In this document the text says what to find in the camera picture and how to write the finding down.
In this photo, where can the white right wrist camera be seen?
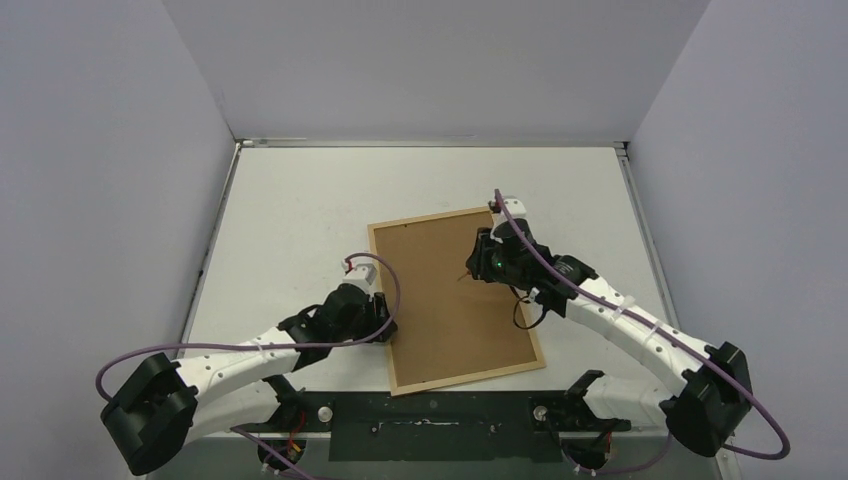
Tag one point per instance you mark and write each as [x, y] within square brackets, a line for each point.
[512, 204]

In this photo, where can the wooden picture frame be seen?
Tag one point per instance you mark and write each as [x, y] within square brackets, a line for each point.
[449, 332]

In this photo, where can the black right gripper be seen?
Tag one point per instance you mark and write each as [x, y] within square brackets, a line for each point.
[481, 252]

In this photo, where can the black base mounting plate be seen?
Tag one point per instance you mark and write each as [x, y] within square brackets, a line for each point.
[441, 426]

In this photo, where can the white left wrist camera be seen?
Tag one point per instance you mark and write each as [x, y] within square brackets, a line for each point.
[362, 276]

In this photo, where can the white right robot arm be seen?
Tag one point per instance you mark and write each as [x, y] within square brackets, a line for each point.
[677, 361]

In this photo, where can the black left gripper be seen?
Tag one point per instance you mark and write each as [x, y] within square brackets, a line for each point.
[377, 314]

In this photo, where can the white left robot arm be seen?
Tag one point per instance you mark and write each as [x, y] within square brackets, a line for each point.
[165, 404]

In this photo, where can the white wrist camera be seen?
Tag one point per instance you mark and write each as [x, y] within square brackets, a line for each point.
[512, 204]
[362, 276]

